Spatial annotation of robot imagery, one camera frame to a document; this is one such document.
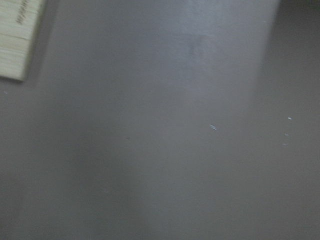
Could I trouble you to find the wooden cutting board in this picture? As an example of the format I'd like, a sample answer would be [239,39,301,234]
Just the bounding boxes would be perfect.
[0,0,47,82]

